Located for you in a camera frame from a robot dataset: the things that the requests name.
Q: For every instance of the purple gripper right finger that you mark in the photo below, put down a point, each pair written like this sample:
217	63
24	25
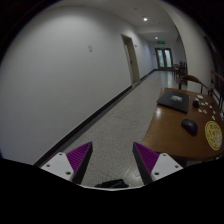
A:
153	166

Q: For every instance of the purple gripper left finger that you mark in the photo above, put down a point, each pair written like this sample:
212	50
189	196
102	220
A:
70	166

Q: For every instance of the black computer mouse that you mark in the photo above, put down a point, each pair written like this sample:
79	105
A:
190	126

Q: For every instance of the black mouse pad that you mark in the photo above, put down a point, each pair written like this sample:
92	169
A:
175	100

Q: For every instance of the wooden table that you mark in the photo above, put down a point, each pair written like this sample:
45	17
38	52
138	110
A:
166	135

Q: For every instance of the yellow round sticker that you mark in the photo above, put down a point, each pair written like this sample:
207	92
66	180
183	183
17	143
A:
213	134

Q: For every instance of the small black round object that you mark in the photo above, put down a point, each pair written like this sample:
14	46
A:
195	104

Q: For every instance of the wooden chair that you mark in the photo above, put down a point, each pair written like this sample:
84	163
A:
190	79

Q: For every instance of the glass double exit door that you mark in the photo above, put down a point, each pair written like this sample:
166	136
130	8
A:
164	59

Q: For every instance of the beige corridor door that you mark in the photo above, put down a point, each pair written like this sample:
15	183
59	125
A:
131	58

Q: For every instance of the green exit sign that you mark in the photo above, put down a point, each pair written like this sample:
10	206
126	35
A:
161	42

